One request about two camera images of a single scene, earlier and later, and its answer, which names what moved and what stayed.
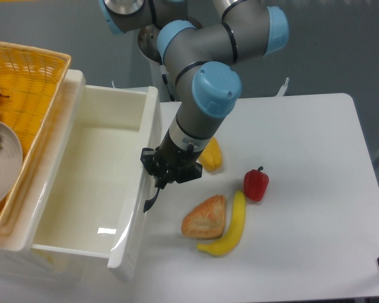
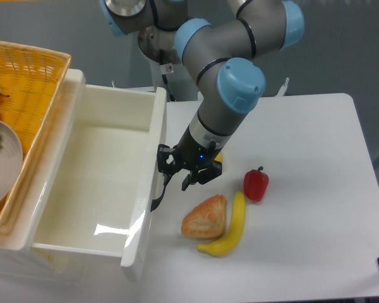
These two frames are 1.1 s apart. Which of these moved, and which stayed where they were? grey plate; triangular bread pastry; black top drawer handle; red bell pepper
Moved: black top drawer handle
Stayed: triangular bread pastry; grey plate; red bell pepper
